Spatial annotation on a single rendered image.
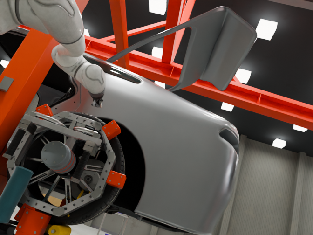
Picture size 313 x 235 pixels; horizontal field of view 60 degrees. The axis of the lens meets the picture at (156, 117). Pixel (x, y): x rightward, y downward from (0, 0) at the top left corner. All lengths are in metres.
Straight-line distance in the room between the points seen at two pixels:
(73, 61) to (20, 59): 0.62
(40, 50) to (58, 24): 1.08
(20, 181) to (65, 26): 0.91
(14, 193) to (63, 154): 0.28
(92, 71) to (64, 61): 0.13
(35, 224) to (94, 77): 0.79
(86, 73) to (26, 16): 0.50
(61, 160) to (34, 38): 0.84
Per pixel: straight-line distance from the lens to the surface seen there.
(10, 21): 0.85
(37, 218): 1.57
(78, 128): 1.42
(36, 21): 0.81
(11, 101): 1.74
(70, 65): 1.30
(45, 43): 1.88
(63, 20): 0.78
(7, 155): 1.44
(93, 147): 1.34
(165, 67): 4.76
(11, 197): 1.50
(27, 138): 1.69
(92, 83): 1.26
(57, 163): 1.43
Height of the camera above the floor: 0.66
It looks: 22 degrees up
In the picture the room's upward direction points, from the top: 20 degrees clockwise
